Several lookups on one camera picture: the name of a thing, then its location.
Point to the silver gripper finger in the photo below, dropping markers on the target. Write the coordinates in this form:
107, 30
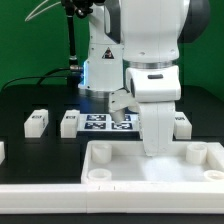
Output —
118, 116

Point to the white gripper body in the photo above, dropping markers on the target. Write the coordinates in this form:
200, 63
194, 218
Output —
152, 93

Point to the white desk top tray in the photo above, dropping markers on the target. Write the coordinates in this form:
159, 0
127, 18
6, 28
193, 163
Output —
127, 161

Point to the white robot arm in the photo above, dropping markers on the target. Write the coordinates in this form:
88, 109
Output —
132, 53

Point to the white front obstacle bar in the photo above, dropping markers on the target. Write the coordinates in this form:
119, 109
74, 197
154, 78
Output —
205, 197

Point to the white left obstacle block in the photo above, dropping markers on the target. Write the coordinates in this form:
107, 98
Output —
2, 152

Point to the marker tag base plate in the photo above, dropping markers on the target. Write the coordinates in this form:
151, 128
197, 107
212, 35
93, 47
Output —
104, 123

